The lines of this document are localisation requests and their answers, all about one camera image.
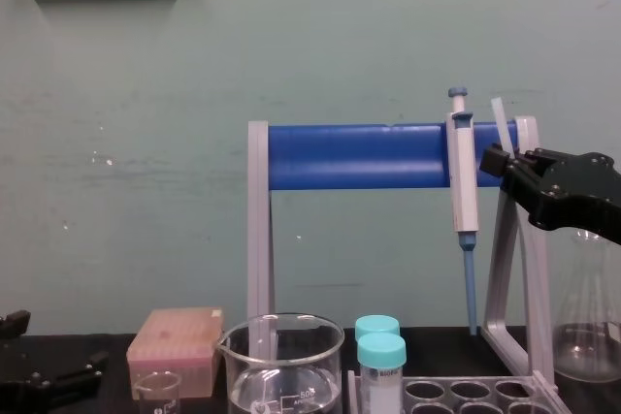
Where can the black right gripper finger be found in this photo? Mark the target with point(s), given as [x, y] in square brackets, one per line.
[497, 159]
[538, 157]

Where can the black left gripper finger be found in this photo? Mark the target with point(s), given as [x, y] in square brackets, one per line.
[82, 370]
[14, 323]

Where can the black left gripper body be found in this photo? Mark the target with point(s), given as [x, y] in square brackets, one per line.
[24, 392]

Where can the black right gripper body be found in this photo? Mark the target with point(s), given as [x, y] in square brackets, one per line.
[582, 196]

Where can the clear glass stirring rod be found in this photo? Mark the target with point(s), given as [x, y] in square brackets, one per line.
[502, 125]

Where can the small glass beaker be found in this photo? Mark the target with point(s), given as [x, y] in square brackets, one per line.
[157, 394]

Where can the pink pipette tip box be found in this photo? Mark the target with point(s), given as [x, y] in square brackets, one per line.
[174, 346]

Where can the glass conical flask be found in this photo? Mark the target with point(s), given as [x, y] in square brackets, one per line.
[589, 327]

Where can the blue and grey pipette stand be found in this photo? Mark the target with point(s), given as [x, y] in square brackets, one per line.
[359, 157]

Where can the large glass beaker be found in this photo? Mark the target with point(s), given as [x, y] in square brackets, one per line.
[284, 370]

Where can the teal capped sample tube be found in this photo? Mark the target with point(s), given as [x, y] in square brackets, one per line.
[382, 370]
[377, 326]

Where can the grey tube rack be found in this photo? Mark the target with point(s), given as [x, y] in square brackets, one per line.
[475, 392]

